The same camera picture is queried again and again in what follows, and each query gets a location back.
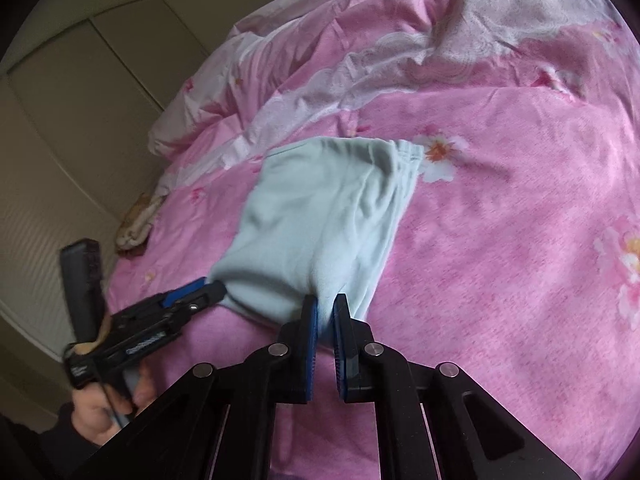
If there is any light mint long-sleeve shirt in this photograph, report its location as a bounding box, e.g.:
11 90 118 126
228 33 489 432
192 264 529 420
208 136 424 344

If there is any person's left hand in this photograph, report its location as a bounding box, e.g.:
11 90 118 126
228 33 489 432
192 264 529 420
72 360 156 446

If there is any black phone on left gripper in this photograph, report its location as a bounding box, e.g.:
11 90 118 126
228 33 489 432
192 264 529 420
60 238 106 342

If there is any brown plaid folded blanket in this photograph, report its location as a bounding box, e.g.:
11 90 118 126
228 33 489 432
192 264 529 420
114 193 165 256

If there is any pink floral duvet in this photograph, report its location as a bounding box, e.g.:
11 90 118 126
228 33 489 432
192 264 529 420
107 0 639 479

